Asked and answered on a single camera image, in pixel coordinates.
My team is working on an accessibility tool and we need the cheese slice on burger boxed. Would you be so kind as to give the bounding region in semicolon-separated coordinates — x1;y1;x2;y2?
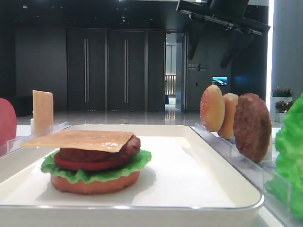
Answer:
20;130;134;153

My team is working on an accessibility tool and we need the standing red tomato slice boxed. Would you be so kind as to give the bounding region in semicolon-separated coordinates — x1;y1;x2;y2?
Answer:
0;98;17;146

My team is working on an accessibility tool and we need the sesame bun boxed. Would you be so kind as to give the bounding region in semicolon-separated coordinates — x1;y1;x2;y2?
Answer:
200;85;225;131
218;93;238;139

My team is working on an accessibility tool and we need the sesame top bun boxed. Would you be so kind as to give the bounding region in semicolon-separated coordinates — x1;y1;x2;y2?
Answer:
200;85;225;131

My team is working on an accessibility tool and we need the left clear acrylic rack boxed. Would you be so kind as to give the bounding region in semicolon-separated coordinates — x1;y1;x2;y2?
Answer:
0;122;69;157

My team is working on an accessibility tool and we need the tomato slice in burger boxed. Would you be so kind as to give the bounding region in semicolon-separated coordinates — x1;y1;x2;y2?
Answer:
53;153;131;171

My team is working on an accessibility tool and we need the standing yellow cheese slice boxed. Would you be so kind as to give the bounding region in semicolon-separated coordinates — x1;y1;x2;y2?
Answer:
32;90;53;135

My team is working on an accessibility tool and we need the standing brown meat patty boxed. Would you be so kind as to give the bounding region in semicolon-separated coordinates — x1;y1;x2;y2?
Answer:
233;93;271;163

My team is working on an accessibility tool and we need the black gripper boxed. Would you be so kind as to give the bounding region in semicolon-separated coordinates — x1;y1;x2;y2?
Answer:
176;0;270;68

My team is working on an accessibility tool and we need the bottom bun of burger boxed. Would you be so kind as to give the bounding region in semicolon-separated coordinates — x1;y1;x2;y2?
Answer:
51;171;140;195

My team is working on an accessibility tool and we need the dark double door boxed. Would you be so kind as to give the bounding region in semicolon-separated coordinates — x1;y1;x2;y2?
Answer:
67;29;166;111

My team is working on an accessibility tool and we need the clear acrylic rack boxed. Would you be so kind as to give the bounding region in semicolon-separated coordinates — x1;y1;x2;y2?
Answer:
195;123;303;227
0;122;69;157

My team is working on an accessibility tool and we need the meat patty in burger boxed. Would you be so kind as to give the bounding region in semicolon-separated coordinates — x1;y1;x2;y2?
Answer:
58;135;141;162

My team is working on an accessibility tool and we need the lettuce leaf in burger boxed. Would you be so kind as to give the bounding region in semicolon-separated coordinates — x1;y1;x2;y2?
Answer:
40;149;152;183

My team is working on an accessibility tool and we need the right clear acrylic rack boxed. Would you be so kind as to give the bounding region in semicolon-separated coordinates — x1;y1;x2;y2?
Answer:
195;123;303;227

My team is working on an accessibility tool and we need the standing green lettuce leaf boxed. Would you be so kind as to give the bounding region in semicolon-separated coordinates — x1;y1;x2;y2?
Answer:
265;96;303;219

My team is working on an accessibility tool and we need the white rectangular serving tray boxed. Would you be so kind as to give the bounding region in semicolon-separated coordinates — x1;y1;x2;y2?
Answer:
0;125;264;227

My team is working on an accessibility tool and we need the small wall display screen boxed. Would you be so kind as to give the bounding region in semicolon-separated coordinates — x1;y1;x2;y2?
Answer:
212;77;227;86

